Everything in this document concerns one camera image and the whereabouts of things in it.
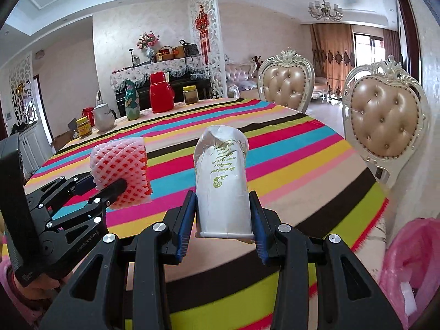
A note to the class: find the green patterned vase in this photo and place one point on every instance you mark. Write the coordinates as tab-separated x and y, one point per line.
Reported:
132	105

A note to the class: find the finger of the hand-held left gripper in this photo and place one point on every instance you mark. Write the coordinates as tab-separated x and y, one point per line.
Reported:
68	185
110	192

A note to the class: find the blue white vase with flowers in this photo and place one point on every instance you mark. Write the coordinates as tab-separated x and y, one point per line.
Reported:
149	55

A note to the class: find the black upright piano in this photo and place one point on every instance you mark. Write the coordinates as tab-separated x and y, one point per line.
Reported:
202	89

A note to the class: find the yellow label glass jar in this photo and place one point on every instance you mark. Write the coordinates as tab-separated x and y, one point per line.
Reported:
83	129

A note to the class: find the cream chaise lounge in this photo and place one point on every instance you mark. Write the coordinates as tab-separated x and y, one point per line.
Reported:
325	89

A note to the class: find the white lattice screen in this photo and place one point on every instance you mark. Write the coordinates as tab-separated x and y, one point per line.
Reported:
215	41
20	72

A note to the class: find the tufted beige ornate chair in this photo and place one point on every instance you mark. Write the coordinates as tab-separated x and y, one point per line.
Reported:
385	117
285	82

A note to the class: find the low white cabinet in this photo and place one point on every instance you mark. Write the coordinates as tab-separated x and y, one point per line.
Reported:
34	141

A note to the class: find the red gift boxes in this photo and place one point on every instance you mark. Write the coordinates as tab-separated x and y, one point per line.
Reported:
87	111

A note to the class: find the cardboard box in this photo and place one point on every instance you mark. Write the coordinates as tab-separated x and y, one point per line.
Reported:
63	137

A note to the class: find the dark plain curtain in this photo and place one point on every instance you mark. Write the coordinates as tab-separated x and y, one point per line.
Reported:
392	44

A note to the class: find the red knot wall ornament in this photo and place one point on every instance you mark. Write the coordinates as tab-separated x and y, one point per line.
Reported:
202	20

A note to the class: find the dark content glass jar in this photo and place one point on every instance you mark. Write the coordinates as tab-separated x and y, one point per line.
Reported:
190	98

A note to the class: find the dark wooden door frame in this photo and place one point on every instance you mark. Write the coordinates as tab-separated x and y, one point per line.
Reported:
409	24

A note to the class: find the floral lace piano cover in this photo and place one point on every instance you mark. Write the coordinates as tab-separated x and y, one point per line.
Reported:
178	67

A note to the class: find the pink tufted sofa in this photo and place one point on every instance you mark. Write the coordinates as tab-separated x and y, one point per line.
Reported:
240	72

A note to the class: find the pink plastic bag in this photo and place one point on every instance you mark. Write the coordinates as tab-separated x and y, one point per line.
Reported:
412	257

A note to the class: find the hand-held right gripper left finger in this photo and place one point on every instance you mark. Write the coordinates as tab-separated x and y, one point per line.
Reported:
184	228

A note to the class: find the brown patterned curtain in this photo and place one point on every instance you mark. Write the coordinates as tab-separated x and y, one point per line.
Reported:
331	51

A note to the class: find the fruit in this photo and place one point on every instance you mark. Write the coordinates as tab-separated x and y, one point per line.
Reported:
120	161

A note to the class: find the dark handbag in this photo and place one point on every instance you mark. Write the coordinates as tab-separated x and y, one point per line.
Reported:
190	48

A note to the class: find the person's left hand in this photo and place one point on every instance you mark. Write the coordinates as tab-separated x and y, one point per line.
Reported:
41	284

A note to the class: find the striped colourful tablecloth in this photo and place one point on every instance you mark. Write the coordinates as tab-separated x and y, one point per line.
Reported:
292	165

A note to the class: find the red thermos jug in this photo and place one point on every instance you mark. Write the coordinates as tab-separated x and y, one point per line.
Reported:
161	96

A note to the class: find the chandelier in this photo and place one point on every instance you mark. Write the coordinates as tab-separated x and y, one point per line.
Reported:
325	10

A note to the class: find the round wall fixture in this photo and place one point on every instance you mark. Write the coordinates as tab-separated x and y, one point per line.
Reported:
40	54

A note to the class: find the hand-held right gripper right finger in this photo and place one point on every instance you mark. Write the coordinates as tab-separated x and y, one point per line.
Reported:
257	235

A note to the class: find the window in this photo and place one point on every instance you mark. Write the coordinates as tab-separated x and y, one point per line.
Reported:
367	48

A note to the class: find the white ceramic jug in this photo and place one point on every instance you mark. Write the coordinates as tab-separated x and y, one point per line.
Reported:
103	118

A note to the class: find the white paper cup green print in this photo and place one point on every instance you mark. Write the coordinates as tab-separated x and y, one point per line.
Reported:
223	196

